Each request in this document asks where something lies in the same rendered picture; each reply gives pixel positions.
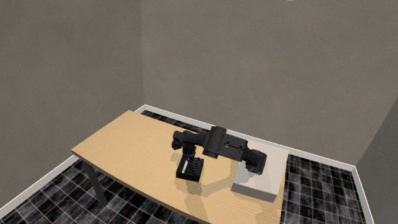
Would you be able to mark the black lighting desk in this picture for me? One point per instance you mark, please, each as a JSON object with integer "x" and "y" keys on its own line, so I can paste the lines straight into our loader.
{"x": 190, "y": 171}

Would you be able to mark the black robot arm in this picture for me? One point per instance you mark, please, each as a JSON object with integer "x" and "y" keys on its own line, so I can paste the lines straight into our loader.
{"x": 214, "y": 144}

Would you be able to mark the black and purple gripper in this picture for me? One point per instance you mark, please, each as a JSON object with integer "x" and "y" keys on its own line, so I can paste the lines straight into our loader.
{"x": 191, "y": 154}

